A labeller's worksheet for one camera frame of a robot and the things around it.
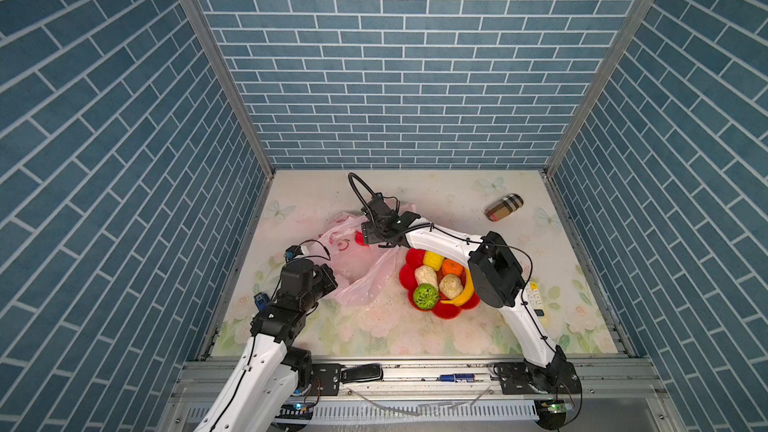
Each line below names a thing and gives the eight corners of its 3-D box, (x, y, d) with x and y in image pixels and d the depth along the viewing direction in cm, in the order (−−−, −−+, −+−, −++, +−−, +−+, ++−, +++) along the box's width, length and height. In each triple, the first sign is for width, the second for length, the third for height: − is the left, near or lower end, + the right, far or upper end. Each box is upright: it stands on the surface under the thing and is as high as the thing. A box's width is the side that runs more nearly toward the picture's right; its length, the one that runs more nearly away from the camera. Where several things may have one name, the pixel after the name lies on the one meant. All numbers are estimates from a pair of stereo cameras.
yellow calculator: (530, 316, 86) (534, 312, 84) (521, 285, 93) (525, 281, 90) (543, 316, 87) (547, 313, 84) (533, 285, 93) (537, 281, 90)
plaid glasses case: (492, 224, 107) (495, 218, 104) (482, 214, 110) (484, 208, 107) (523, 204, 113) (526, 199, 110) (512, 196, 116) (515, 190, 113)
